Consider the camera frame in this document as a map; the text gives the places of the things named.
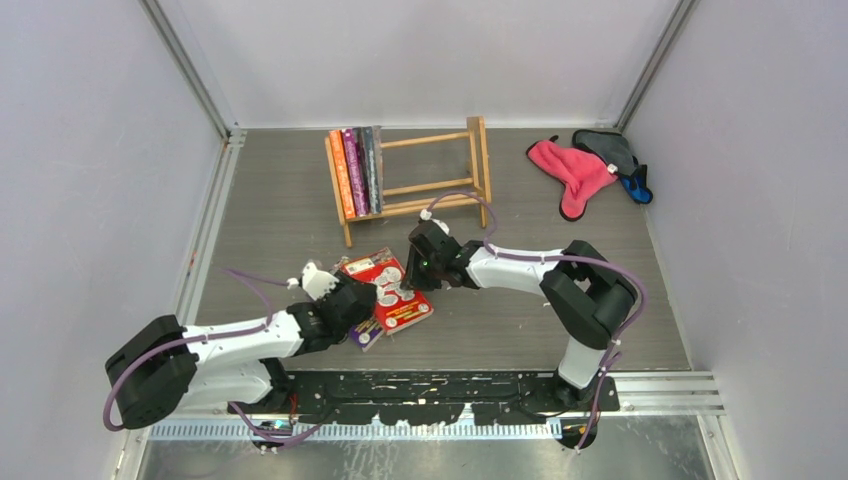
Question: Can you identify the purple book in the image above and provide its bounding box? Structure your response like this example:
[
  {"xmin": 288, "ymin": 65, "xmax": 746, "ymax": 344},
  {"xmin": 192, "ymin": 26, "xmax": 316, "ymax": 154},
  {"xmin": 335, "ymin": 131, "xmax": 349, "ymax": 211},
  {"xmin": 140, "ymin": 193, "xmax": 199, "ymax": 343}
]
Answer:
[
  {"xmin": 342, "ymin": 128, "xmax": 369, "ymax": 217},
  {"xmin": 348, "ymin": 317, "xmax": 384, "ymax": 352}
]

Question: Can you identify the red cartoon book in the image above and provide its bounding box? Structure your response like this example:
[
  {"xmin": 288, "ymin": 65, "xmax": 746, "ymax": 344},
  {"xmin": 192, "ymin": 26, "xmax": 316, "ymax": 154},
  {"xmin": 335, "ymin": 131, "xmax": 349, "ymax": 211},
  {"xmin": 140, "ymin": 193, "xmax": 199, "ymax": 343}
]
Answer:
[{"xmin": 341, "ymin": 247, "xmax": 434, "ymax": 335}]

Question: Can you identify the floral Alcott book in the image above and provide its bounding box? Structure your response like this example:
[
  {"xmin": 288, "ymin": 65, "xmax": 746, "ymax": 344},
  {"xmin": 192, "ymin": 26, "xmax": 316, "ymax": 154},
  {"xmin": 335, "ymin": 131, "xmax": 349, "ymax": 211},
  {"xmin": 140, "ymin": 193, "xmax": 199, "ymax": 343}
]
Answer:
[{"xmin": 360, "ymin": 125, "xmax": 384, "ymax": 214}]

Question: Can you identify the orange treehouse book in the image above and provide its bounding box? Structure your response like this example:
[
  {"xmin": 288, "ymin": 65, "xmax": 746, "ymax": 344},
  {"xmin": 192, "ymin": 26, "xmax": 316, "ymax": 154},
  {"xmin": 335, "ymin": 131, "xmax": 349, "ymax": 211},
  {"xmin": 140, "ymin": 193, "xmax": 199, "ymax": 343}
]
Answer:
[{"xmin": 329, "ymin": 130, "xmax": 356, "ymax": 219}]

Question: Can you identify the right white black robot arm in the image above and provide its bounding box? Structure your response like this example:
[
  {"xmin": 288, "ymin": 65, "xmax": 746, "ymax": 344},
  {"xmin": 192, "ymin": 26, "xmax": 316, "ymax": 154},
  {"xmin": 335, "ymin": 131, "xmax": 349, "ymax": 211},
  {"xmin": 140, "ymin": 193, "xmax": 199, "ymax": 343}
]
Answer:
[{"xmin": 402, "ymin": 220, "xmax": 644, "ymax": 411}]

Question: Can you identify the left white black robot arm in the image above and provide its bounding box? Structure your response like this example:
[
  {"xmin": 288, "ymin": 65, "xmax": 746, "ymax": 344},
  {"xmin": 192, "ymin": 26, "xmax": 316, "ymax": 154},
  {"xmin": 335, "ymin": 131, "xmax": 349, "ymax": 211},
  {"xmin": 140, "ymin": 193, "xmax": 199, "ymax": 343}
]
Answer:
[{"xmin": 102, "ymin": 270, "xmax": 377, "ymax": 432}]

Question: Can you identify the wooden book rack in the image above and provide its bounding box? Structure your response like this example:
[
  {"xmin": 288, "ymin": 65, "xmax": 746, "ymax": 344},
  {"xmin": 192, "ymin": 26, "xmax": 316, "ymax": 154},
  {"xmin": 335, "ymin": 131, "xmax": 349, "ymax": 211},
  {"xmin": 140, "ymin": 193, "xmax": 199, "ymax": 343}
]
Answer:
[{"xmin": 323, "ymin": 116, "xmax": 492, "ymax": 248}]

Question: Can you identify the pink cloth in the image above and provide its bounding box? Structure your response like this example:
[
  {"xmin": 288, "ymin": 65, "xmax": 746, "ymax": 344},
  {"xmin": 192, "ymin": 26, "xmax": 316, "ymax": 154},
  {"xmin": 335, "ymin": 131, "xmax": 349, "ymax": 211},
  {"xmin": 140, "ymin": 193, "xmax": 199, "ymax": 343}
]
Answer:
[{"xmin": 525, "ymin": 136, "xmax": 617, "ymax": 222}]

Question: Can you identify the grey cloth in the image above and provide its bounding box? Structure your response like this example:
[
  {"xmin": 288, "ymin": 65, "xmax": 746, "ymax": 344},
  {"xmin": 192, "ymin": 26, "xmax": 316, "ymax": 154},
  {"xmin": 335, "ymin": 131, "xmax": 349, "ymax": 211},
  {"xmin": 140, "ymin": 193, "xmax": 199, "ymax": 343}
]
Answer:
[{"xmin": 571, "ymin": 129, "xmax": 642, "ymax": 177}]

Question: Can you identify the blue cloth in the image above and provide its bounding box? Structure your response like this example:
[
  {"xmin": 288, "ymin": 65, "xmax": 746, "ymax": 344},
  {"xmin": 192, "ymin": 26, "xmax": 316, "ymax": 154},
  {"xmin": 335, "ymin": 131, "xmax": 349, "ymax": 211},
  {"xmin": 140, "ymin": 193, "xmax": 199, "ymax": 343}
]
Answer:
[{"xmin": 619, "ymin": 165, "xmax": 654, "ymax": 205}]

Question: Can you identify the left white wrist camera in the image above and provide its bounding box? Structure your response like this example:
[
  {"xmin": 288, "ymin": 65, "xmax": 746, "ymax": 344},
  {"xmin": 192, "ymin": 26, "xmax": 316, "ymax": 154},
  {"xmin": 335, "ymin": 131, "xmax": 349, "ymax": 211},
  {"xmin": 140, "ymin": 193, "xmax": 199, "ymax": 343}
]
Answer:
[{"xmin": 299, "ymin": 260, "xmax": 339, "ymax": 300}]

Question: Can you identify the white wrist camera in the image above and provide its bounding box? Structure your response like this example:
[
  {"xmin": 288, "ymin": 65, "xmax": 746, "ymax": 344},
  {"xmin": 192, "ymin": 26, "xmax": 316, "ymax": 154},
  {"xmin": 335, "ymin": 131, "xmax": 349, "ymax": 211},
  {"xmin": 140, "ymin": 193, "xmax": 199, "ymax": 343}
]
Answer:
[
  {"xmin": 299, "ymin": 260, "xmax": 339, "ymax": 300},
  {"xmin": 419, "ymin": 208, "xmax": 450, "ymax": 234}
]

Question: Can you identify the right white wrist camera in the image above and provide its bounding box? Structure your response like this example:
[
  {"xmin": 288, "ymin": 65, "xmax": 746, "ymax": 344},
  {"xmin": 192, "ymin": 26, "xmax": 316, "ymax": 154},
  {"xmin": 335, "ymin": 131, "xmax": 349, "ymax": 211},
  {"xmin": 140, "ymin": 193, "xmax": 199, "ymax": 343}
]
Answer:
[{"xmin": 419, "ymin": 208, "xmax": 450, "ymax": 234}]

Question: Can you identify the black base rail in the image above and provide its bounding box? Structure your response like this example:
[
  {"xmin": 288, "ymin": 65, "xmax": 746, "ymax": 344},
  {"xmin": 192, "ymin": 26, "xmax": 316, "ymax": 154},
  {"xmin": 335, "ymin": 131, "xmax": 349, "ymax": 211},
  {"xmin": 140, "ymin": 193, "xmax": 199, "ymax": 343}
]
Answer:
[{"xmin": 238, "ymin": 370, "xmax": 620, "ymax": 426}]

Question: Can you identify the slotted cable duct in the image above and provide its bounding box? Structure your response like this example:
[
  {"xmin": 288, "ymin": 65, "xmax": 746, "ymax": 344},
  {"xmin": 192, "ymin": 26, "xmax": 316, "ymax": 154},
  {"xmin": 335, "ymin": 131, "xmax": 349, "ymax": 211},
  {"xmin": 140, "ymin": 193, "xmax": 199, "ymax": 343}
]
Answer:
[{"xmin": 149, "ymin": 417, "xmax": 562, "ymax": 441}]

